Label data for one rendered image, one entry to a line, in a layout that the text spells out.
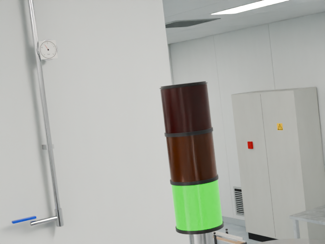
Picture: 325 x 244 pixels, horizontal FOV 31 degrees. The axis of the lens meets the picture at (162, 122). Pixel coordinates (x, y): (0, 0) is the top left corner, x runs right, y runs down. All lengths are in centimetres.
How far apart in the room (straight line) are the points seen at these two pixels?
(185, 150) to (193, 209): 6
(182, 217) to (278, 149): 713
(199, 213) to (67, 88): 152
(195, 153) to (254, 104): 736
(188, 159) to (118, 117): 158
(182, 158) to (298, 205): 710
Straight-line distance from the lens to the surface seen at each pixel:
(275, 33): 817
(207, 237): 63
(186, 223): 61
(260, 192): 815
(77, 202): 211
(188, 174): 60
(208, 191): 61
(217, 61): 914
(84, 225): 214
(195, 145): 59
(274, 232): 813
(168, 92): 60
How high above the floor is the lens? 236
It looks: 4 degrees down
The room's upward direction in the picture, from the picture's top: 7 degrees counter-clockwise
